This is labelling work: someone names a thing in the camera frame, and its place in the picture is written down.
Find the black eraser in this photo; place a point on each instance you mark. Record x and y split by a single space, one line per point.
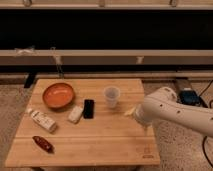
88 110

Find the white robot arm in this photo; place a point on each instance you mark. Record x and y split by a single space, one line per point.
163 104

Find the white sponge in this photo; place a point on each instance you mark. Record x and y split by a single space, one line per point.
75 114

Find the clear plastic cup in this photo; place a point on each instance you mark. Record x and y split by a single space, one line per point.
111 95

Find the orange bowl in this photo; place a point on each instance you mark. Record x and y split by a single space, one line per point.
58 95

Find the wooden table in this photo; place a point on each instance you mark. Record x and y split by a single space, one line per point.
109 138

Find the white bottle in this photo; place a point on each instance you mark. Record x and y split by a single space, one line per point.
42 120

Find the blue device on floor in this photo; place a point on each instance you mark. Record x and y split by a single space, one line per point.
189 97

